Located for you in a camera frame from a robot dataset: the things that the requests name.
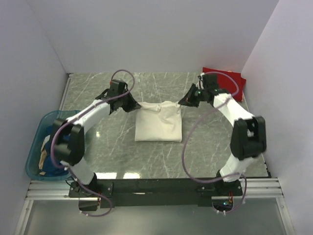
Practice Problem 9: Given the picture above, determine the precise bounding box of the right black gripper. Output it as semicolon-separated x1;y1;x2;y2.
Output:
179;84;207;108

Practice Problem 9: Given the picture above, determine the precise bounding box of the white t-shirt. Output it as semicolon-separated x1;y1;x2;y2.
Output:
134;101;182;142

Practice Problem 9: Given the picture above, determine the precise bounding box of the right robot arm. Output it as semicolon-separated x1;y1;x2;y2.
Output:
178;72;267;195

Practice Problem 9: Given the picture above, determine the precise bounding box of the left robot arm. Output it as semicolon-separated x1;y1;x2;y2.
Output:
49;79;141;197

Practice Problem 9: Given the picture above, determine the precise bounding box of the folded red t-shirt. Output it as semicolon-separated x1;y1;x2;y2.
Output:
202;67;246;102

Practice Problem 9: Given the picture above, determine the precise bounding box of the beige t-shirt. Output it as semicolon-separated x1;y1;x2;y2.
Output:
38;135;52;177

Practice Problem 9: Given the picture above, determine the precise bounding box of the blue t-shirt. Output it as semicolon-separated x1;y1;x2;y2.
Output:
43;125;68;177

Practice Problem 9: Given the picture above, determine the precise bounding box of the teal plastic basket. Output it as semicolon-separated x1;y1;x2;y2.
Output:
25;110;80;182

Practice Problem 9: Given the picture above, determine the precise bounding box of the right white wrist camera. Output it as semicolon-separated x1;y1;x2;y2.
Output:
197;72;205;90

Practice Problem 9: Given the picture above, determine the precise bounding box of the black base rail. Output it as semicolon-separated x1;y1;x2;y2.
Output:
68;178;243;212

